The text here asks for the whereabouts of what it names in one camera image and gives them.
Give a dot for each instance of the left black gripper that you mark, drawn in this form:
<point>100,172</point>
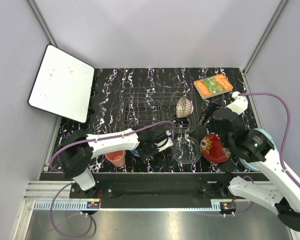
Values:
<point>156,151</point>

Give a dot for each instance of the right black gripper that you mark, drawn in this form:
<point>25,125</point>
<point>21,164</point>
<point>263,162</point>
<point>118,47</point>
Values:
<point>209,109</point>

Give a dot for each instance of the blue triangle pattern bowl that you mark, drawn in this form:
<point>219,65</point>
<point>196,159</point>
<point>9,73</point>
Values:
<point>135,153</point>

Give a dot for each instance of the wire dish rack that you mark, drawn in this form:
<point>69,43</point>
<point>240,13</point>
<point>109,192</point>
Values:
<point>143,106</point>

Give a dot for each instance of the clear glass plate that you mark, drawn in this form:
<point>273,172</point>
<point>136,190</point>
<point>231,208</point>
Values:
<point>186,150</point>

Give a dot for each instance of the red white patterned bowl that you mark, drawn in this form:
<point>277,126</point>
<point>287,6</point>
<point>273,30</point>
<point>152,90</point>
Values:
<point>184,108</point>

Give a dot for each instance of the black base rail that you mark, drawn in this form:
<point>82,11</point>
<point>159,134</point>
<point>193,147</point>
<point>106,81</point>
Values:
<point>155,190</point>

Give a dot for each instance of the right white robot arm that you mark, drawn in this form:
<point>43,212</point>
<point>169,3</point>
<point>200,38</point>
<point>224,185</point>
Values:
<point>283,202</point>

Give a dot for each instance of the white board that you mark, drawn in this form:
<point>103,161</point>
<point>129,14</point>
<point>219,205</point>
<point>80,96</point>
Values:
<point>63,85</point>

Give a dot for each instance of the orange green book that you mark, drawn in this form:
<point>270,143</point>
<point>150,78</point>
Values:
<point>213,86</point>

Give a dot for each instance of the pink plastic cup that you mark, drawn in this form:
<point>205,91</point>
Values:
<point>117,158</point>

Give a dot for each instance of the red floral plate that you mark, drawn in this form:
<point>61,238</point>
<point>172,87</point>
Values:
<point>213,150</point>

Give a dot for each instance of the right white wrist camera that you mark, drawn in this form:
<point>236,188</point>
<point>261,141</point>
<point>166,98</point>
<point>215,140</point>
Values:
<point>239,105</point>

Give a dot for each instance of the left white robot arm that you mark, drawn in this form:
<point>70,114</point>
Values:
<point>76,151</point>

